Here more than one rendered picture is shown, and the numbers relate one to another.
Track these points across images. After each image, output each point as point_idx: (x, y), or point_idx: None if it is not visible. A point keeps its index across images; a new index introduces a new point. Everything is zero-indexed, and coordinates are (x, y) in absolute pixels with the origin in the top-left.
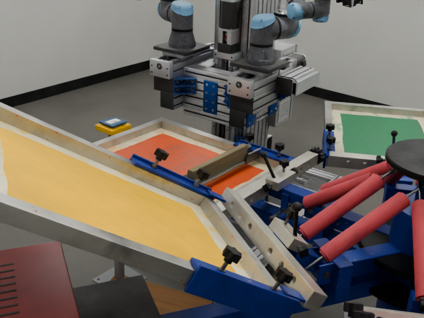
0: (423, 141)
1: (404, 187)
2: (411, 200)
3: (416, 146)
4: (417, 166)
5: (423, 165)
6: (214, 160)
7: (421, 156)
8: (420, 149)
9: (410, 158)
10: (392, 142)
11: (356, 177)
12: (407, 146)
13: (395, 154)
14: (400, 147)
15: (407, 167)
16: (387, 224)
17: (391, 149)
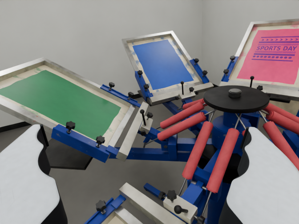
0: (230, 106)
1: (207, 174)
2: (238, 128)
3: (239, 104)
4: (253, 93)
5: (249, 93)
6: None
7: (244, 97)
8: (240, 101)
9: (253, 97)
10: (183, 210)
11: (279, 133)
12: (247, 105)
13: (262, 100)
14: (253, 104)
15: (260, 92)
16: (240, 157)
17: (262, 103)
